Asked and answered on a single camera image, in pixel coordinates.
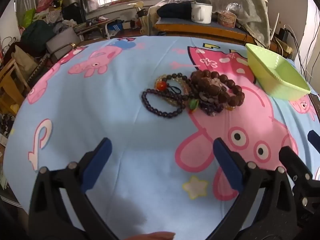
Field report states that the dark blue folded cloth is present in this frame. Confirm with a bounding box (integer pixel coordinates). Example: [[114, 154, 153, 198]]
[[157, 1, 193, 20]]

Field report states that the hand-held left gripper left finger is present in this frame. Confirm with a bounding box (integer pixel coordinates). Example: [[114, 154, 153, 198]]
[[28, 137, 118, 240]]

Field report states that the small woven basket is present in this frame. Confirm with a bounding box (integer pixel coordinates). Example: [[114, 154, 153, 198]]
[[217, 10, 237, 28]]

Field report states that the white enamel mug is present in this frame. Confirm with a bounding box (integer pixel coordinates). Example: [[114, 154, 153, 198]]
[[191, 2, 213, 24]]

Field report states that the cartoon pig printed blanket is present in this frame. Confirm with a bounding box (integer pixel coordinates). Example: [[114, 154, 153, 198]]
[[2, 35, 320, 240]]

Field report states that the beige power strip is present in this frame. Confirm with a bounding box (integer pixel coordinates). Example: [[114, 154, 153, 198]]
[[275, 40, 293, 54]]

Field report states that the black bag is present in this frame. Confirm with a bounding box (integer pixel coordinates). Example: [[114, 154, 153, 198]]
[[62, 2, 84, 23]]

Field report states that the black power adapter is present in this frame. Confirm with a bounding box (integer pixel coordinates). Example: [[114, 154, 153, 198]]
[[278, 27, 292, 43]]

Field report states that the black bead bracelet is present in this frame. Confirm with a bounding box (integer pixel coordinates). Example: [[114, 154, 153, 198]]
[[157, 72, 198, 103]]

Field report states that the person's left hand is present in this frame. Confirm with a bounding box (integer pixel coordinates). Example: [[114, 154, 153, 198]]
[[124, 231, 176, 240]]

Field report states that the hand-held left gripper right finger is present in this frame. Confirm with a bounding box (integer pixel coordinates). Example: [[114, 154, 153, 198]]
[[207, 137, 298, 240]]

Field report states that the orange bead cord bracelet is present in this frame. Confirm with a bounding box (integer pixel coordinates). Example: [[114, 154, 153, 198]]
[[155, 80, 183, 98]]

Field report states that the wooden chair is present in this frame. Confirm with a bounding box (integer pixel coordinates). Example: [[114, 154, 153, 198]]
[[0, 57, 30, 108]]

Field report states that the grey storage box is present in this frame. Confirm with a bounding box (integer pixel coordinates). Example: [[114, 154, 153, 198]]
[[46, 27, 80, 58]]

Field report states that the green plastic bag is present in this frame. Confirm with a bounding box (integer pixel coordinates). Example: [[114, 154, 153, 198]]
[[24, 9, 35, 27]]

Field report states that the dark purple bead bracelet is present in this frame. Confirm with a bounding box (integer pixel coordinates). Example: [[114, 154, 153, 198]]
[[141, 88, 187, 118]]

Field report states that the clear plastic bag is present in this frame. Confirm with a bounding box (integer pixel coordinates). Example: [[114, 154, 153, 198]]
[[226, 2, 242, 16]]

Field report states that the red bag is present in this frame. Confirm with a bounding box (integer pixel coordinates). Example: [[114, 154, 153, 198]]
[[36, 0, 58, 13]]

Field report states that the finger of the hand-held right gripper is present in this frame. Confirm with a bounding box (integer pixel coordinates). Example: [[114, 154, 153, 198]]
[[278, 146, 320, 214]]

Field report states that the purple crystal bracelet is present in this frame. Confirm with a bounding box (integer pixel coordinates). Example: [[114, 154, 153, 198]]
[[189, 91, 224, 117]]

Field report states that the green plastic basket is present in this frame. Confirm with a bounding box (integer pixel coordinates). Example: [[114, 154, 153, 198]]
[[245, 43, 311, 100]]

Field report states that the yellow crystal bead bracelet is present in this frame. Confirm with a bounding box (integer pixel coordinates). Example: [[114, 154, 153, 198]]
[[155, 76, 192, 105]]

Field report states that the blue and white shoe box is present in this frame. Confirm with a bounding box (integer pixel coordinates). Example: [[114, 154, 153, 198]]
[[107, 21, 123, 32]]

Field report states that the wooden desk with blue top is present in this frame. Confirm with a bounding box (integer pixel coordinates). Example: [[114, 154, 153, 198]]
[[153, 17, 293, 54]]

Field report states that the large brown bead bracelet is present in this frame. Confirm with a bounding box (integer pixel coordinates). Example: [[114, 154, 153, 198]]
[[190, 69, 245, 107]]

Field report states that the dark green bag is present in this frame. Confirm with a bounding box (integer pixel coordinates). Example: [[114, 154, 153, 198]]
[[21, 20, 54, 50]]

